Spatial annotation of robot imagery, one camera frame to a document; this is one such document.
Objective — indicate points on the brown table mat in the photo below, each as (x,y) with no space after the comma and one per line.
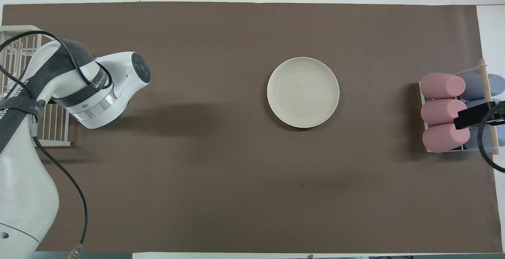
(236,192)

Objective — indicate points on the cream round plate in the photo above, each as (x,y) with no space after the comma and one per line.
(303,92)

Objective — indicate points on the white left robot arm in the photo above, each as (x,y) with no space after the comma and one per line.
(23,180)

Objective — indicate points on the pink plastic cup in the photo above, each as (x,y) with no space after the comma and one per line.
(444,137)
(440,112)
(441,85)

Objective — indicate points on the cup rack with wooden bar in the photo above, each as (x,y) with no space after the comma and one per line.
(484,81)

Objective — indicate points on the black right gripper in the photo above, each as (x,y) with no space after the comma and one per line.
(473,116)

